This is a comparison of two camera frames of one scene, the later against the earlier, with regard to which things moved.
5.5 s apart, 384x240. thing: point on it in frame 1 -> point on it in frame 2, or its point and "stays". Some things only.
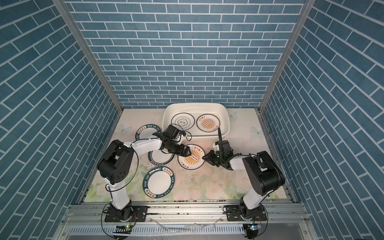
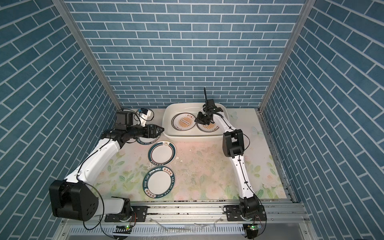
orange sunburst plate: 195,160 -> 183,121
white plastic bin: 198,120 stays
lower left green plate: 158,182 stays
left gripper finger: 186,152 -> 155,135
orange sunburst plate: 208,123 stays
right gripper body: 220,159 -> 203,119
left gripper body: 175,147 -> 138,131
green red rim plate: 158,158 stays
